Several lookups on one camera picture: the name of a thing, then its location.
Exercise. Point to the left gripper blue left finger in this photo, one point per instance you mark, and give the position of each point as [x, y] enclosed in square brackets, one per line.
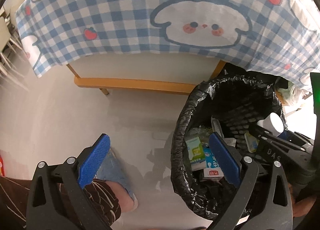
[91, 158]

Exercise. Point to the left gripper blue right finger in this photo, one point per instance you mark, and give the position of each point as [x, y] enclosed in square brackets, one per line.
[228, 159]

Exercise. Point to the green white carton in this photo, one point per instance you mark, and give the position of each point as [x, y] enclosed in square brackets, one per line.
[251, 142]

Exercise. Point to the green medicine box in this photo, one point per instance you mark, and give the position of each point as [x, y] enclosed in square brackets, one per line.
[196, 151]

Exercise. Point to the white paper cup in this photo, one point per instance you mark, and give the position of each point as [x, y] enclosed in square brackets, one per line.
[272, 123]

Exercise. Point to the black trash bin with liner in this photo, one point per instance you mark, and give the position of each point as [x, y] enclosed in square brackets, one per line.
[217, 115]

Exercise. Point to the white blue milk carton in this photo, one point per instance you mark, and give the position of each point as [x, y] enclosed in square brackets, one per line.
[212, 170]

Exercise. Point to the person's foot blue slipper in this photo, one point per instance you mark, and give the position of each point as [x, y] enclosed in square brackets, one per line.
[112, 173]

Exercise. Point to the blue checkered bear tablecloth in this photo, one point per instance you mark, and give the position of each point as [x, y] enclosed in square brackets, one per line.
[278, 37]

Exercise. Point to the white dining chair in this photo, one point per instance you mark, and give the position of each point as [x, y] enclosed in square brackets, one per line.
[7, 40]

